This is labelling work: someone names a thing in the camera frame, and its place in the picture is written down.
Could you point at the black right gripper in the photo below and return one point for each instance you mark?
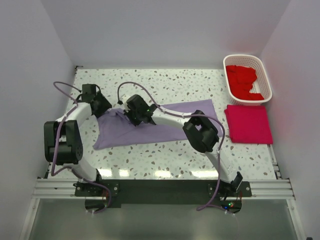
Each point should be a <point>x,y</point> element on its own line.
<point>133,117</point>

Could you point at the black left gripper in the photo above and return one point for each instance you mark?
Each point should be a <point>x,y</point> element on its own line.
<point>103,106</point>

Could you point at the purple t shirt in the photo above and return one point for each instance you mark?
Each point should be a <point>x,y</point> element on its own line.
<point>116,130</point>

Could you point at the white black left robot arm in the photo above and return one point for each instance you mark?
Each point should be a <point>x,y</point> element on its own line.
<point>63,146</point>

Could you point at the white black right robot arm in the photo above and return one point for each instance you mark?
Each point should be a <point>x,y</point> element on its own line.
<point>204,133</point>

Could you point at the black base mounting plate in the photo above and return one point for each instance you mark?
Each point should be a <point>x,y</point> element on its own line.
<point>112,193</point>

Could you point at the red t shirt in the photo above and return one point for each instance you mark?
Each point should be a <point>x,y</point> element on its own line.
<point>241,81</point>

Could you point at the folded pink t shirt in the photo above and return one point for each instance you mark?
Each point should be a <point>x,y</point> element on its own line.
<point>248,124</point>

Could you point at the white perforated plastic basket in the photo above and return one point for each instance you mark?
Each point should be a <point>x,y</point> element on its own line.
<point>261,85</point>

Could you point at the aluminium right side rail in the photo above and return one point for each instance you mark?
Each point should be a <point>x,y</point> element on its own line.
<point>274,162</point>

